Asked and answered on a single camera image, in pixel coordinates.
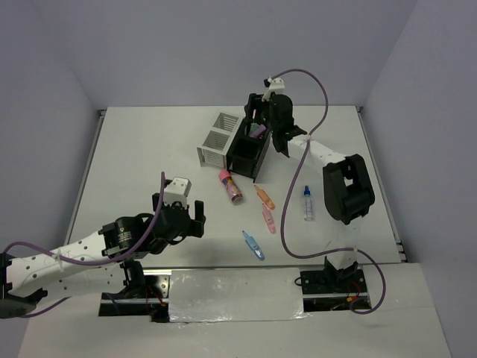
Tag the silver foil sheet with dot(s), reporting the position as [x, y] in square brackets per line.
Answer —
[245, 294]

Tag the clear blue-capped spray bottle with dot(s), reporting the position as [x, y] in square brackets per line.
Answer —
[308, 204]

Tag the pink highlighter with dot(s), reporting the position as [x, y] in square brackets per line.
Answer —
[269, 220]

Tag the purple highlighter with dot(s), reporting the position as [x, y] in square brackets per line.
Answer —
[258, 132]

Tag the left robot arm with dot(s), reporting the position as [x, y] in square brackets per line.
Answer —
[107, 261]

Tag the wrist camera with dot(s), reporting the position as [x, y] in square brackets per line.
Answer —
[177, 191]
[273, 86]

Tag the white slatted pen holder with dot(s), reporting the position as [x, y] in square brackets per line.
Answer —
[217, 140]

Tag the pink-capped marker tube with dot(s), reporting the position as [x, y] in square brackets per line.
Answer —
[233, 192]

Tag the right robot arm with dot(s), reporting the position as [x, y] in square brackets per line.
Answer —
[347, 190]

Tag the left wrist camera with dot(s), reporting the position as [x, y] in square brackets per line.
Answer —
[177, 191]

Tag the blue highlighter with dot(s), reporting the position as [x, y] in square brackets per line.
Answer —
[253, 246]

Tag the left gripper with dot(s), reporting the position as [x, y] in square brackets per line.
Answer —
[196, 229]

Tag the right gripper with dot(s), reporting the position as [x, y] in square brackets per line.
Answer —
[255, 103]

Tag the black slatted pen holder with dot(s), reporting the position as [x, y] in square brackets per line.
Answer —
[246, 154]

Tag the orange highlighter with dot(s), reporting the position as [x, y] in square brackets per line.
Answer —
[266, 200]

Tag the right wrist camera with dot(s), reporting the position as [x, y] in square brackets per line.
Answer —
[273, 86]

